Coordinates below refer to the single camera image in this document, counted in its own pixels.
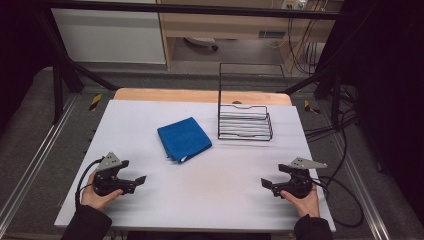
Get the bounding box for aluminium rail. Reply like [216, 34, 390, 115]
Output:
[328, 133, 392, 240]
[0, 94, 80, 231]

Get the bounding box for left hand-held gripper black cable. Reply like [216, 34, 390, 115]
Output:
[74, 157, 105, 208]

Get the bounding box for right hand-held gripper black cable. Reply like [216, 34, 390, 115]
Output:
[311, 174, 365, 229]

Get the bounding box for wooden table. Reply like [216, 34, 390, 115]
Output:
[113, 87, 294, 107]

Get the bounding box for person's left hand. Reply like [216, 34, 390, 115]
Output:
[80, 171, 124, 212]

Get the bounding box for black curtain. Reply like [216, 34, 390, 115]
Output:
[0, 0, 56, 134]
[333, 0, 424, 228]

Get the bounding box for yellow black floor tape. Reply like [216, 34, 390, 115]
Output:
[88, 93, 103, 112]
[303, 99, 321, 115]

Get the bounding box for hand-held gripper black cable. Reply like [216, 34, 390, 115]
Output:
[74, 157, 105, 208]
[311, 174, 365, 229]

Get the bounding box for black metal stand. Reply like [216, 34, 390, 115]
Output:
[33, 6, 119, 125]
[283, 0, 356, 131]

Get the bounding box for person's right hand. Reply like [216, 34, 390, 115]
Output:
[279, 184, 321, 218]

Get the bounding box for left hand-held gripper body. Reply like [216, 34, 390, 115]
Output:
[92, 152, 136, 197]

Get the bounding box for hanging cable bundle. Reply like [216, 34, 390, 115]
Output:
[286, 16, 326, 76]

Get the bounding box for white chair base with caster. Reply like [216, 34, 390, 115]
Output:
[184, 36, 220, 52]

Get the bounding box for black wire rack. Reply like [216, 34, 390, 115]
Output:
[217, 62, 288, 142]

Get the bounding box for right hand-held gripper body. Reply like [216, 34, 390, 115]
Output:
[271, 156, 328, 200]

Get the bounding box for black metal crossbar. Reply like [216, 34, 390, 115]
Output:
[33, 0, 348, 20]

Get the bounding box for white power strip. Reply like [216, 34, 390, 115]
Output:
[281, 0, 308, 10]

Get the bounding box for black floor cables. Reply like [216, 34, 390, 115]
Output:
[304, 84, 359, 188]

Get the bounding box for folded blue cloth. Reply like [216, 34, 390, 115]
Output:
[156, 116, 213, 164]

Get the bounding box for white table board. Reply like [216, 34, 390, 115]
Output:
[54, 99, 337, 233]

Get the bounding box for white cabinet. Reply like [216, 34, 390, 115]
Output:
[51, 0, 167, 65]

